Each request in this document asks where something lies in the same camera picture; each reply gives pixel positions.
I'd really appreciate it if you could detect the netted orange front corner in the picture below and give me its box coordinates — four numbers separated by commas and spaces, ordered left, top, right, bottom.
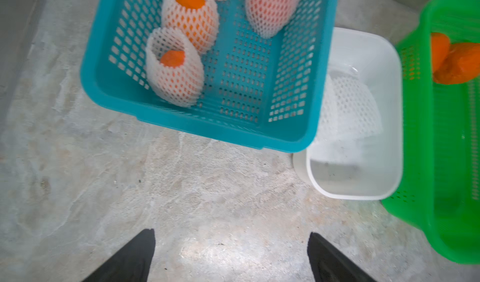
146, 27, 205, 107

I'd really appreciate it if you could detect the white plastic tub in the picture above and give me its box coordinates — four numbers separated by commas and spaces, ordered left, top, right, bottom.
292, 27, 403, 201

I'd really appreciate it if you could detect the teal plastic basket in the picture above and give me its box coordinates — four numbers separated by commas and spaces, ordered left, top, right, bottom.
80, 0, 338, 153

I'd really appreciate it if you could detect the green plastic basket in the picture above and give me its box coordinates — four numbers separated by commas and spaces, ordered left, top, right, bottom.
382, 0, 480, 265

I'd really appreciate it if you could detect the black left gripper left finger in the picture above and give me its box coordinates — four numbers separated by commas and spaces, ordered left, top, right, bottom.
84, 229, 156, 282

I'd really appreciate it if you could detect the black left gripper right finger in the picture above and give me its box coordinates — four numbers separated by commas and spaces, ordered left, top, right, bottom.
307, 232, 376, 282

